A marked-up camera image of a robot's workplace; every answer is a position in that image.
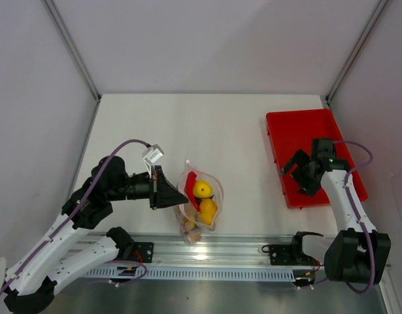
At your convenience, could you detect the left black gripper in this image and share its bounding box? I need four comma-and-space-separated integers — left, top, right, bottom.
109, 165, 189, 209

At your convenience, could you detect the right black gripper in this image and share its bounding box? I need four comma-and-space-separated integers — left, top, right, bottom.
278, 148, 320, 197

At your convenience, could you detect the red toy chili pepper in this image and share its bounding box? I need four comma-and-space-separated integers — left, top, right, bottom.
184, 171, 201, 213

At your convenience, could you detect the yellow toy pepper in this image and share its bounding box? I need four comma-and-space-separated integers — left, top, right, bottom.
193, 180, 213, 199

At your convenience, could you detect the longan bunch with leaves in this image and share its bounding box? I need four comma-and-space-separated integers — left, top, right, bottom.
181, 203, 201, 236

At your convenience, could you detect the clear pink zip top bag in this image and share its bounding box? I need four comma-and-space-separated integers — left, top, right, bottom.
175, 160, 224, 245

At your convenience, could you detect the small yellow toy mango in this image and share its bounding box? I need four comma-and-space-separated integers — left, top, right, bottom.
198, 198, 218, 226

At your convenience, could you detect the toy ham slice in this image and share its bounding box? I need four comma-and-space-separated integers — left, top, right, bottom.
184, 230, 201, 245

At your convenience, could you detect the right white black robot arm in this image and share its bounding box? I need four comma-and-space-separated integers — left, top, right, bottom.
280, 138, 391, 294

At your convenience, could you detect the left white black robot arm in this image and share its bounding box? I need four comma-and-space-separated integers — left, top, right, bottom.
2, 156, 188, 313

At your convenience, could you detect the red plastic tray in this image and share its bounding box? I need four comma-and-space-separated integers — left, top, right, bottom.
265, 108, 368, 210

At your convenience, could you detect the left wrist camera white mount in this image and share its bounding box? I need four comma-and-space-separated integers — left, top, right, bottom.
142, 144, 164, 175

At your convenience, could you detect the aluminium mounting rail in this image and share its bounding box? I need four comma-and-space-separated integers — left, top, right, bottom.
130, 233, 292, 270

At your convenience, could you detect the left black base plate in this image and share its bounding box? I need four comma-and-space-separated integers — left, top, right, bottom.
130, 242, 154, 264

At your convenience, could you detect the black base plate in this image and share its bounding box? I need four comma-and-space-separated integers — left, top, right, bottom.
261, 244, 320, 266
130, 242, 154, 264

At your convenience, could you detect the white slotted cable duct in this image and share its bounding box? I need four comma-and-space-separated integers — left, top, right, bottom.
83, 266, 295, 282

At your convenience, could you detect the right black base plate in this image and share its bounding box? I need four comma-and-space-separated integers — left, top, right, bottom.
261, 244, 320, 266

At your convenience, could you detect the right aluminium frame post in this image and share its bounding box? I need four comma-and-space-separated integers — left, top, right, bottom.
324, 0, 392, 108

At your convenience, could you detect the aluminium frame post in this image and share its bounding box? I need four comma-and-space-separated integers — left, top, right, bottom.
324, 0, 392, 108
41, 0, 101, 103

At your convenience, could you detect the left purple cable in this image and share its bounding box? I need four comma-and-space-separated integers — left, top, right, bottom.
0, 139, 152, 295

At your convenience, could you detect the left aluminium frame post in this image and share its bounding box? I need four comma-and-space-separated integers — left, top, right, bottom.
41, 0, 101, 103

